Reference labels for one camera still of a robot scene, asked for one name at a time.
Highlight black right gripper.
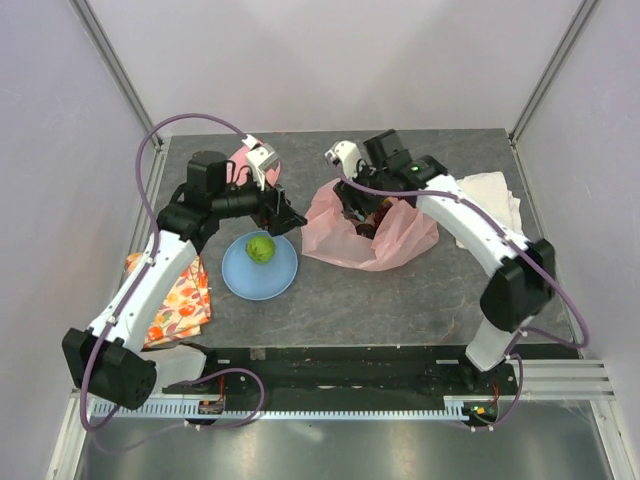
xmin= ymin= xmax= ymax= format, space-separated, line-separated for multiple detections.
xmin=333 ymin=158 xmax=390 ymax=223

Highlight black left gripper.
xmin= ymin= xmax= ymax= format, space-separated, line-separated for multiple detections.
xmin=212 ymin=167 xmax=306 ymax=237

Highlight fake purple grapes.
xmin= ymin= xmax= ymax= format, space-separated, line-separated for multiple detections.
xmin=351 ymin=198 xmax=393 ymax=240

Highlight fake green custard apple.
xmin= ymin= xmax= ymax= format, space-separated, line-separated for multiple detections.
xmin=245 ymin=235 xmax=277 ymax=265

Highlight pink plastic bag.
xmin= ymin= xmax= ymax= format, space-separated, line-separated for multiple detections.
xmin=301 ymin=180 xmax=439 ymax=272

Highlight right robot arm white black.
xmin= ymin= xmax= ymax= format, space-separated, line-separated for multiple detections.
xmin=325 ymin=130 xmax=555 ymax=394

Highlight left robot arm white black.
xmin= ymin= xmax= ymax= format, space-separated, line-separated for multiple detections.
xmin=62 ymin=144 xmax=306 ymax=410

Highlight pink baseball cap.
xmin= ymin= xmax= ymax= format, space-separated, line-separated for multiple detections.
xmin=227 ymin=139 xmax=281 ymax=186

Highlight blue plastic bowl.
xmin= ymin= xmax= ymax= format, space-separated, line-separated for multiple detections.
xmin=221 ymin=231 xmax=298 ymax=301

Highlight floral orange folded cloth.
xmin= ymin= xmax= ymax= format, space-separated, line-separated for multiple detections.
xmin=144 ymin=256 xmax=212 ymax=348

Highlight white folded towel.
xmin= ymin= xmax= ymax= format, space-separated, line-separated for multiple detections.
xmin=457 ymin=171 xmax=523 ymax=234

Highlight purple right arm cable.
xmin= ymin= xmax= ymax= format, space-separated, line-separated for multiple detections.
xmin=333 ymin=164 xmax=591 ymax=432

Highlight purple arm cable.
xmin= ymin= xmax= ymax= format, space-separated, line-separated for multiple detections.
xmin=333 ymin=164 xmax=591 ymax=432
xmin=79 ymin=112 xmax=265 ymax=454

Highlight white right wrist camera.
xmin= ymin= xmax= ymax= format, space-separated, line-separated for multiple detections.
xmin=325 ymin=140 xmax=362 ymax=179

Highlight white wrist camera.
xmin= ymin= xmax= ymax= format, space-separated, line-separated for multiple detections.
xmin=325 ymin=140 xmax=362 ymax=179
xmin=242 ymin=135 xmax=280 ymax=191

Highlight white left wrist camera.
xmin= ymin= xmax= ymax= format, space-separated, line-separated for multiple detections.
xmin=242 ymin=135 xmax=280 ymax=191

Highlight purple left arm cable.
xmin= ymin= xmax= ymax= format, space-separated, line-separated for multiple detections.
xmin=79 ymin=112 xmax=265 ymax=454

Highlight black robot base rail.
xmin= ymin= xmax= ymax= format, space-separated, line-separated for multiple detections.
xmin=198 ymin=345 xmax=518 ymax=398

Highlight white slotted cable duct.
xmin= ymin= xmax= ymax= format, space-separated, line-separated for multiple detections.
xmin=114 ymin=396 xmax=471 ymax=421

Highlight aluminium frame post left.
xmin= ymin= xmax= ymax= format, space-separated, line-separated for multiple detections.
xmin=69 ymin=0 xmax=154 ymax=133

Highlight aluminium frame post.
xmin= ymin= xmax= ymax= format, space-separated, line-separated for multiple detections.
xmin=508 ymin=0 xmax=600 ymax=148
xmin=69 ymin=0 xmax=154 ymax=133

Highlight aluminium frame post right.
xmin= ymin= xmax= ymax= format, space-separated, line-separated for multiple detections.
xmin=508 ymin=0 xmax=600 ymax=148

